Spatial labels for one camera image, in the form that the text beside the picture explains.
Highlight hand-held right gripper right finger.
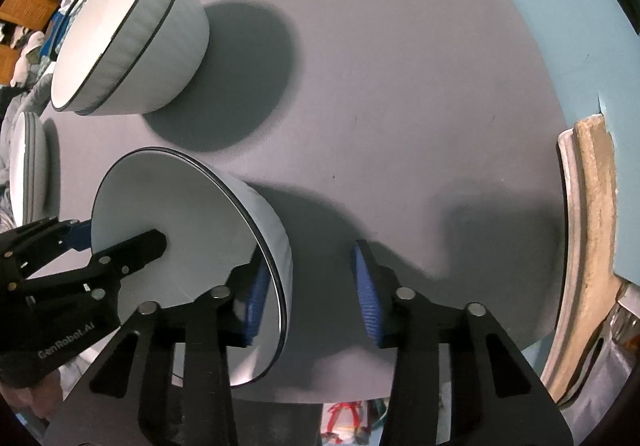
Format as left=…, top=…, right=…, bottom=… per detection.
left=352, top=240, right=576, bottom=446

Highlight grey fabric cover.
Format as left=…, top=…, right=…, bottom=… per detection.
left=565, top=286, right=640, bottom=409

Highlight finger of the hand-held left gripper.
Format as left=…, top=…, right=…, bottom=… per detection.
left=20, top=229, right=167, bottom=299
left=0, top=219, right=93, bottom=282

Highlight wooden cabinet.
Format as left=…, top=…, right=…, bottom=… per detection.
left=0, top=0, right=63, bottom=87

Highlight white ribbed bowl black rim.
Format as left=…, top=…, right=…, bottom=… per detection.
left=50, top=0, right=182, bottom=113
left=75, top=0, right=210, bottom=117
left=91, top=146, right=293, bottom=386

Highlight red white bag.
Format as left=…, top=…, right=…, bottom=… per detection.
left=320, top=398, right=388, bottom=446

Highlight blue plastic object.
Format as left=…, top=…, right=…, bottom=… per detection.
left=42, top=14, right=71, bottom=60

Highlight beige curved frame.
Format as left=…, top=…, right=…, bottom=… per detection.
left=542, top=113, right=626, bottom=407

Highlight grey quilted duvet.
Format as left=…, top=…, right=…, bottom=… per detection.
left=0, top=71, right=53, bottom=137

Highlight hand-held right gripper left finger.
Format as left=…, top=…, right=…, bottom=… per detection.
left=42, top=251, right=273, bottom=446

